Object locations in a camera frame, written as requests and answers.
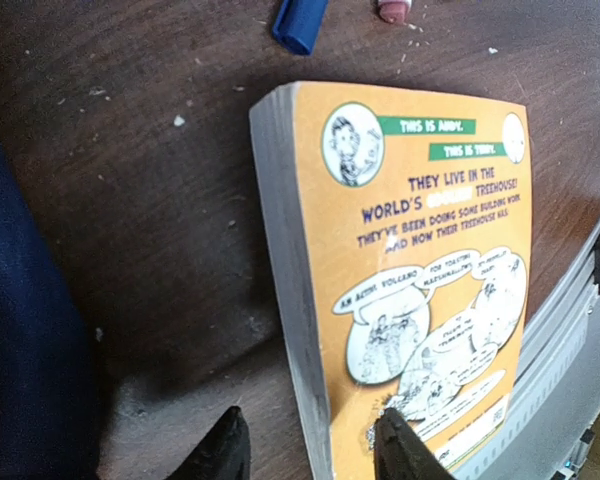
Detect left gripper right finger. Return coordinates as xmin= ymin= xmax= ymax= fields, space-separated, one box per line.
xmin=374 ymin=408 xmax=454 ymax=480

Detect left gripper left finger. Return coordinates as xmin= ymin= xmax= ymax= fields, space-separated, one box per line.
xmin=172 ymin=406 xmax=250 ymax=480

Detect navy blue student backpack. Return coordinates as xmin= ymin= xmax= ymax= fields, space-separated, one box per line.
xmin=0 ymin=145 xmax=100 ymax=479

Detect orange cartoon paperback book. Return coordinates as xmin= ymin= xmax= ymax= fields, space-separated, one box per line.
xmin=249 ymin=81 xmax=532 ymax=479

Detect white marker blue cap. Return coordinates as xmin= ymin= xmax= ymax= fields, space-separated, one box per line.
xmin=272 ymin=0 xmax=328 ymax=56

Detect white marker red cap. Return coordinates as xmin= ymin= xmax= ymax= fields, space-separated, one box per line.
xmin=377 ymin=0 xmax=413 ymax=24

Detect front aluminium rail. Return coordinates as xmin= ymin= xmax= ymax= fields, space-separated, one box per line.
xmin=454 ymin=219 xmax=600 ymax=479

